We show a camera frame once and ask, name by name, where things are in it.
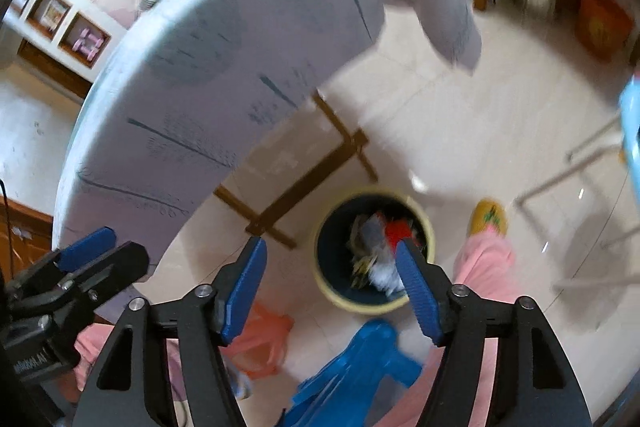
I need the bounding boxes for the gold foil wrapper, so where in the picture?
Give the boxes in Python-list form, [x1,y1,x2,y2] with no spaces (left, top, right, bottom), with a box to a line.
[348,213,386,293]

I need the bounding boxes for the red cardboard box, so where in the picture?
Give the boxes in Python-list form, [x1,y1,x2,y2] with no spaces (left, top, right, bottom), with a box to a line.
[384,220,416,254]

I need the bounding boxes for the yellow trash bin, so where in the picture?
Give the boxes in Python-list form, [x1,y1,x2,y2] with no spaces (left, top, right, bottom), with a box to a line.
[311,186,435,315]

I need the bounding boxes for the orange plastic bag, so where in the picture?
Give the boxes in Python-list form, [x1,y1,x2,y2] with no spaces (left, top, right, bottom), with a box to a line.
[221,301,294,381]

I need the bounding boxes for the pink trouser leg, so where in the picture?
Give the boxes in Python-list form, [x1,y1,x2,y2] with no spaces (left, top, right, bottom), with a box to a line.
[378,225,520,427]

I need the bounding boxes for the blue plastic stool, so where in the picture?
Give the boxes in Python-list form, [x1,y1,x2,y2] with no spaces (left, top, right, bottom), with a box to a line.
[278,319,422,427]

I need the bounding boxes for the yellow slipper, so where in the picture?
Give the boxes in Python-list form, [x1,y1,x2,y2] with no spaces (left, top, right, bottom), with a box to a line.
[468,198,508,236]

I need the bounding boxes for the light blue metal chair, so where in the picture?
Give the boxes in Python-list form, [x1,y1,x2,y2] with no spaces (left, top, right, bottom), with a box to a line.
[514,74,640,293]

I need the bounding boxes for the leaf pattern tablecloth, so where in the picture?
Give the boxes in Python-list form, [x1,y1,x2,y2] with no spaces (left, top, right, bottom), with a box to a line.
[52,0,482,265]

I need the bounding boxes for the wooden table leg frame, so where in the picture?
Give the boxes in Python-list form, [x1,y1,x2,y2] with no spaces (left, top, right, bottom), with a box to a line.
[214,90,378,251]

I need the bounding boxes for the white wall shelf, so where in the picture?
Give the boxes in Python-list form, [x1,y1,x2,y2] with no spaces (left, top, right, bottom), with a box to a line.
[3,0,126,100]

